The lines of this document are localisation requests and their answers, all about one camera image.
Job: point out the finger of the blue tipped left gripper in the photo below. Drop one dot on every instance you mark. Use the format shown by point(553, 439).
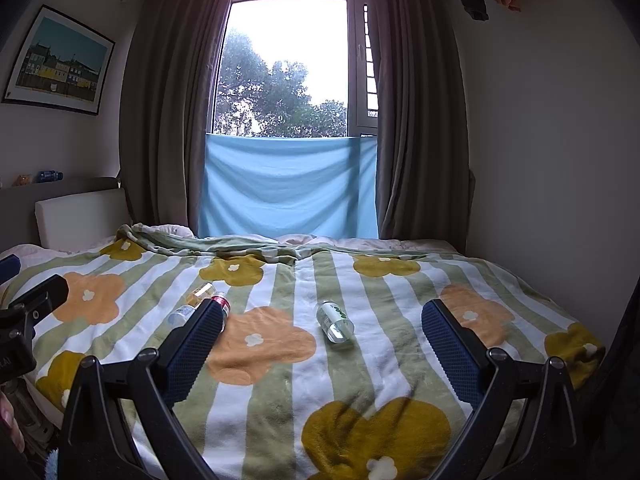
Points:
point(9, 268)

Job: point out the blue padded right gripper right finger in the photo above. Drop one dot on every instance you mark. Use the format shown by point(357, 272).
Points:
point(490, 380)

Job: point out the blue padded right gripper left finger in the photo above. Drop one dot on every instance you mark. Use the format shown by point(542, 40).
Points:
point(96, 439)

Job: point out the green grape label clear cup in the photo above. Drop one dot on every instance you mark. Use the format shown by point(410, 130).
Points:
point(335, 324)

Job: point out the blue label clear cup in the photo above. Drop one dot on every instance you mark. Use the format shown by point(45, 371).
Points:
point(179, 317)

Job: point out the red label clear cup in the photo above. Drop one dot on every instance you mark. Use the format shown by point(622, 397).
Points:
point(223, 303)

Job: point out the person's left hand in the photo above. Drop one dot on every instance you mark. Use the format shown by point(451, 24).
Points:
point(9, 423)

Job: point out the grey headboard shelf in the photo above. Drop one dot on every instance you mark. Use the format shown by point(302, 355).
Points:
point(18, 219)

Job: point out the white headboard cushion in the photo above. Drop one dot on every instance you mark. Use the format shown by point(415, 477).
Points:
point(76, 222)

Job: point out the blue bottle on shelf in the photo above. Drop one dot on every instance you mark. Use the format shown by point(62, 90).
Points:
point(47, 176)

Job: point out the framed city picture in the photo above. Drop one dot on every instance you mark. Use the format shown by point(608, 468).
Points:
point(62, 64)

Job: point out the floral striped blanket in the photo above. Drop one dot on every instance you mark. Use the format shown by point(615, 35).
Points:
point(276, 400)

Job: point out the right brown curtain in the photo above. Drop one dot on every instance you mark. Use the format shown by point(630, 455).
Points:
point(424, 184)

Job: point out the brown curtain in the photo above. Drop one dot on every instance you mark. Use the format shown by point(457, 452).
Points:
point(424, 184)
point(167, 93)

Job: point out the light blue hanging cloth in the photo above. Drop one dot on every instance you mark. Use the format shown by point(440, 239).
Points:
point(280, 186)

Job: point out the left brown curtain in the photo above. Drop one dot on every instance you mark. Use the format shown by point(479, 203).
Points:
point(167, 93)

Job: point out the window with white frame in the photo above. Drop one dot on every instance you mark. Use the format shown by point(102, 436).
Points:
point(296, 69)

